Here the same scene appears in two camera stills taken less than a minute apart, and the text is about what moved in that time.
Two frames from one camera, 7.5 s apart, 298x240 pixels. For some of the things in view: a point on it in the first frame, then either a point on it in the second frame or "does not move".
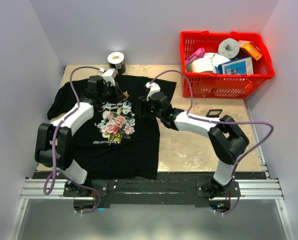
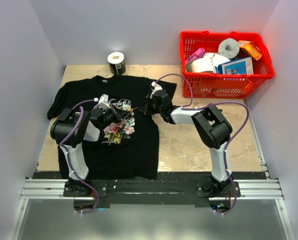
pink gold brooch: x=125 y=94 -> x=131 y=109
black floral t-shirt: x=119 y=144 does not move
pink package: x=199 y=53 does not move
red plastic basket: x=201 y=85 does not move
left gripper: x=116 y=89 -> x=118 y=113
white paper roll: x=217 y=59 does not move
